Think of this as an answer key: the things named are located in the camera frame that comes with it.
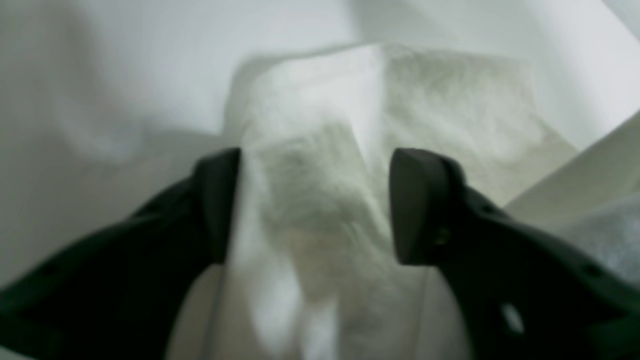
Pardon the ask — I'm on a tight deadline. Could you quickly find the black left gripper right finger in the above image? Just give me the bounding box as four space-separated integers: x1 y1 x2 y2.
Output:
389 148 640 360

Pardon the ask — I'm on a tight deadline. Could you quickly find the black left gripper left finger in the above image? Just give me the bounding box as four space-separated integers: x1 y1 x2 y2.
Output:
0 148 242 360

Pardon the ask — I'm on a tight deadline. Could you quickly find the white printed t-shirt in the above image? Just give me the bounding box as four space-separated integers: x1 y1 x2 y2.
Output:
210 44 639 360

